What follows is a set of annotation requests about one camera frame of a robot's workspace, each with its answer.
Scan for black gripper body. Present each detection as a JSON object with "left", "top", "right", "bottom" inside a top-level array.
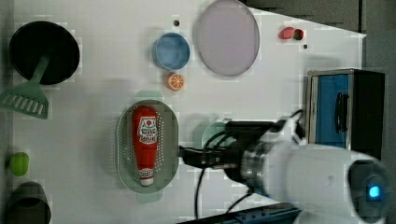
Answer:
[{"left": 179, "top": 120, "right": 274, "bottom": 184}]

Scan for red ketchup bottle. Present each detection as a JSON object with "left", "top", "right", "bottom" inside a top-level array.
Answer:
[{"left": 132, "top": 105, "right": 158, "bottom": 187}]

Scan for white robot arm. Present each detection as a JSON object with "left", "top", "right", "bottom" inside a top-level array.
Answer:
[{"left": 179, "top": 116, "right": 393, "bottom": 224}]

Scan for green oval strainer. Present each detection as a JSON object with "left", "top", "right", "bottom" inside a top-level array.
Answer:
[{"left": 115, "top": 91, "right": 179, "bottom": 203}]

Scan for green mug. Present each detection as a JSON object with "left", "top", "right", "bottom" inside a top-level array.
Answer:
[{"left": 192, "top": 120, "right": 227, "bottom": 149}]

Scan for orange slice toy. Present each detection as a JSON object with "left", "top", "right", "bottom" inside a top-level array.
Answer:
[{"left": 165, "top": 73, "right": 185, "bottom": 91}]

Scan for black toaster oven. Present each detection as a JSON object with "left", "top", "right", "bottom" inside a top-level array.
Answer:
[{"left": 305, "top": 68, "right": 385, "bottom": 159}]

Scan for grey round plate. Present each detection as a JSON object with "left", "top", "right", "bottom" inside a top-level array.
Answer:
[{"left": 196, "top": 0, "right": 260, "bottom": 77}]

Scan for blue small bowl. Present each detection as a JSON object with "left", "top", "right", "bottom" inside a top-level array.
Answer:
[{"left": 151, "top": 33, "right": 191, "bottom": 71}]

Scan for strawberry toy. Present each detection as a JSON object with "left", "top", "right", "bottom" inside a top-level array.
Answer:
[{"left": 278, "top": 27, "right": 294, "bottom": 40}]

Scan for dark red fruit toy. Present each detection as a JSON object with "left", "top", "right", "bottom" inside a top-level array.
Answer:
[{"left": 293, "top": 29, "right": 304, "bottom": 40}]

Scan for dark grey cup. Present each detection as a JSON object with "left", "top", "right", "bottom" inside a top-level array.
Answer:
[{"left": 5, "top": 182, "right": 51, "bottom": 224}]

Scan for green spatula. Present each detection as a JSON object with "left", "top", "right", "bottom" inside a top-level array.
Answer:
[{"left": 0, "top": 55, "right": 50, "bottom": 119}]

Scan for black round pot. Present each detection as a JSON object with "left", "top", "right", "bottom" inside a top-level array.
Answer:
[{"left": 9, "top": 21, "right": 80, "bottom": 85}]

